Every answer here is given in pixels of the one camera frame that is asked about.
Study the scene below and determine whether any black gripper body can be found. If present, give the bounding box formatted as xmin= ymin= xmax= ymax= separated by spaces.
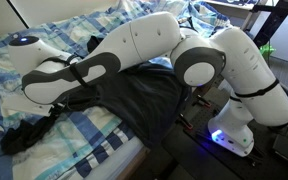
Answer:
xmin=49 ymin=102 xmax=70 ymax=117

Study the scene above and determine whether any black sweatshirt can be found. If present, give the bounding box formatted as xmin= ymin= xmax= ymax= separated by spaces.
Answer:
xmin=0 ymin=35 xmax=192 ymax=156

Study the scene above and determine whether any blue patchwork quilt bed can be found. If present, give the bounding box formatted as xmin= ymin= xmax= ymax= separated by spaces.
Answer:
xmin=0 ymin=0 xmax=232 ymax=180

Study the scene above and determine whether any white mattress sheet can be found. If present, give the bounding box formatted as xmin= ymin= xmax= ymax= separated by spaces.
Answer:
xmin=83 ymin=134 xmax=146 ymax=180

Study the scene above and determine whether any white desk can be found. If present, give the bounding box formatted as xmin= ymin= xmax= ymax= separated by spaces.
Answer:
xmin=203 ymin=0 xmax=262 ymax=32

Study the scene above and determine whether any green object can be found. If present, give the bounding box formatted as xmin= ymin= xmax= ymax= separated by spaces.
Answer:
xmin=259 ymin=42 xmax=276 ymax=62

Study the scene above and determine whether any black stand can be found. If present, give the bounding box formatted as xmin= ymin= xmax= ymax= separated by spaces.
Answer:
xmin=249 ymin=0 xmax=288 ymax=48

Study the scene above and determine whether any wooden bed frame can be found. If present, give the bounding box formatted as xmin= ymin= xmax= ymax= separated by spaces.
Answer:
xmin=115 ymin=145 xmax=152 ymax=180

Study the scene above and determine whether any orange handled clamp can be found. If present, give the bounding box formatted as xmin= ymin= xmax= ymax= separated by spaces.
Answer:
xmin=177 ymin=113 xmax=195 ymax=131
xmin=195 ymin=94 xmax=213 ymax=109

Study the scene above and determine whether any black mounting base plate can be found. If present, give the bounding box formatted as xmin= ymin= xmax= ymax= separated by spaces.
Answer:
xmin=159 ymin=84 xmax=288 ymax=180

